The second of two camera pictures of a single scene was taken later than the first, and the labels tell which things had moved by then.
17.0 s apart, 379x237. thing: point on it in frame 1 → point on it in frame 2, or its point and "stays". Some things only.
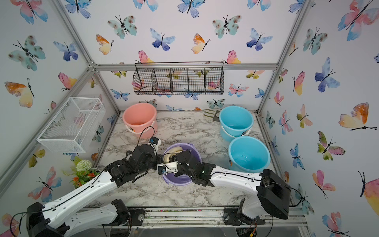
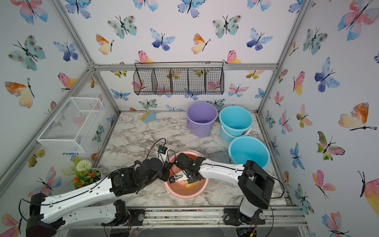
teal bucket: [248, 154] stays
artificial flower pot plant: [81, 171] stays
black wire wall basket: [178, 78] stays
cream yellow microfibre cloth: [170, 152] → [187, 185]
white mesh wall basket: [73, 128] stays
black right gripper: [176, 158] stays
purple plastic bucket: [179, 180] → [200, 116]
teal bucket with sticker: [235, 121] stays
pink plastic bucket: [139, 119] → [183, 189]
